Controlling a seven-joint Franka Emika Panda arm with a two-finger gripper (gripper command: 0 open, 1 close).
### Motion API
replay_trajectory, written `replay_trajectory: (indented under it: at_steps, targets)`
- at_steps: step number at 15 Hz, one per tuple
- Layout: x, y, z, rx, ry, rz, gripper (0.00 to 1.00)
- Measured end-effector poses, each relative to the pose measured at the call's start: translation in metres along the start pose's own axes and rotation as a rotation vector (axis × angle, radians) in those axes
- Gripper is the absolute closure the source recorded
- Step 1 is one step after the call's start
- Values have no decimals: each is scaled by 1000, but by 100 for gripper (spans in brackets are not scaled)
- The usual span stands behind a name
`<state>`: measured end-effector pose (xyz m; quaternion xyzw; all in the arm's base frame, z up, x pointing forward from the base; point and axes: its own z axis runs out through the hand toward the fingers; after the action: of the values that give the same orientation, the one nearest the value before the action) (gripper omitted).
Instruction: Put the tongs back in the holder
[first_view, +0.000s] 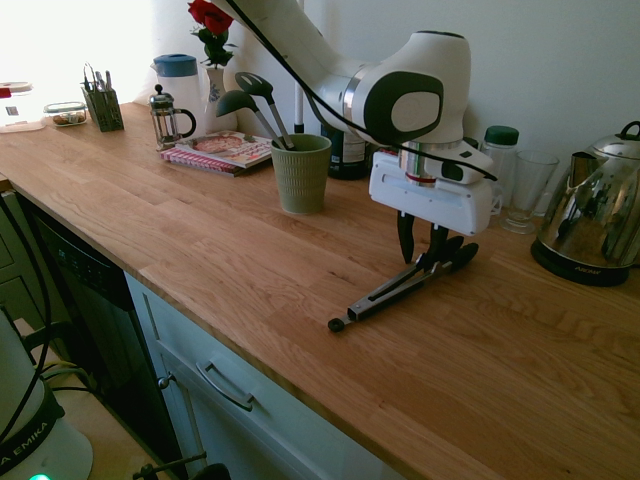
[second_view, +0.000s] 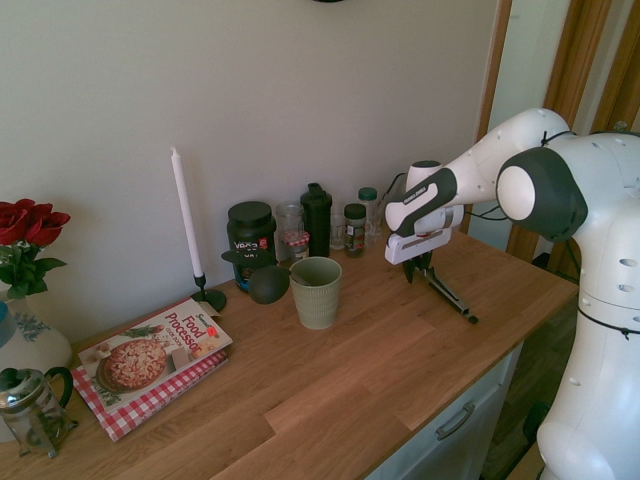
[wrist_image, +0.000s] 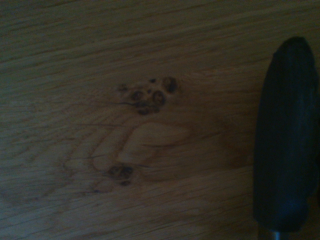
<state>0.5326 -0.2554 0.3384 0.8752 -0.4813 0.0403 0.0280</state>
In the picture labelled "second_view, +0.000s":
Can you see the wooden door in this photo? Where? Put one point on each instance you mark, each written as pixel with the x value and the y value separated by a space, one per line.
pixel 575 50

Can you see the white vase blue flowers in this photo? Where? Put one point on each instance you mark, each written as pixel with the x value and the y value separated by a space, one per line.
pixel 45 345

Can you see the wooden door frame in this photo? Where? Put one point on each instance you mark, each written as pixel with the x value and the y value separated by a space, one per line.
pixel 495 75

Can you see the spice jar dark lid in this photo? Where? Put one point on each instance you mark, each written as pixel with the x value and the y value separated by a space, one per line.
pixel 354 230

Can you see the black shaker bottle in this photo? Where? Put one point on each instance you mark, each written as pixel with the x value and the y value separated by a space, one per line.
pixel 317 225

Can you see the green ribbed utensil holder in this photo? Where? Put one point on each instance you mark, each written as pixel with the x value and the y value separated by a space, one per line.
pixel 315 305

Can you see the metal tongs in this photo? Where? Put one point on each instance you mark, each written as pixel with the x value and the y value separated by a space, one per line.
pixel 450 296

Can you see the black protein powder tub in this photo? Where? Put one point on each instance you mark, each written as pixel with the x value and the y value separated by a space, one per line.
pixel 250 225

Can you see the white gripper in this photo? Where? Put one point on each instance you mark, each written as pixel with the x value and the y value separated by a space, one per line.
pixel 415 247

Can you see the red checked book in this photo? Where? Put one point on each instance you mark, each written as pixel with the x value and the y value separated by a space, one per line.
pixel 130 420

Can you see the jar with red checked lid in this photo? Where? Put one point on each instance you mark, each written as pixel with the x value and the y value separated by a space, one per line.
pixel 295 239

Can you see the black wall clock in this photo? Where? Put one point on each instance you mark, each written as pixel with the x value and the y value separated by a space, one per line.
pixel 327 1

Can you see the white cabinet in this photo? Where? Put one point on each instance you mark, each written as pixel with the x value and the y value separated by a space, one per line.
pixel 425 460

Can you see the empty clear glass jar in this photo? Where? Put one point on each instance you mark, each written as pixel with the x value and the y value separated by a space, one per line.
pixel 290 217

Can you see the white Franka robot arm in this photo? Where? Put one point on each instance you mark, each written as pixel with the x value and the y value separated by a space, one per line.
pixel 610 225

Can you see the black candle holder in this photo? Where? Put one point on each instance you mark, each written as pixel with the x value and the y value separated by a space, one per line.
pixel 212 300

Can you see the tall white candle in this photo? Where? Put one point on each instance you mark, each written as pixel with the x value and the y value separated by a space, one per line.
pixel 187 220

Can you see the food processor cookbook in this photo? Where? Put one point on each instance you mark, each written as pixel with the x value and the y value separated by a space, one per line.
pixel 150 350

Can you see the red rose bouquet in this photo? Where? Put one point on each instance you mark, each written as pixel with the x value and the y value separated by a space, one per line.
pixel 25 220

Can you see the spice jar green lid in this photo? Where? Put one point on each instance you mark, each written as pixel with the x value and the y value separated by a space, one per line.
pixel 369 194

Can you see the clear glass tumbler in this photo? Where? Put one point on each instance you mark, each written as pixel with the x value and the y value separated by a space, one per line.
pixel 337 230

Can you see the glass french press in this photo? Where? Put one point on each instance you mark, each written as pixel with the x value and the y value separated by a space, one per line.
pixel 30 415

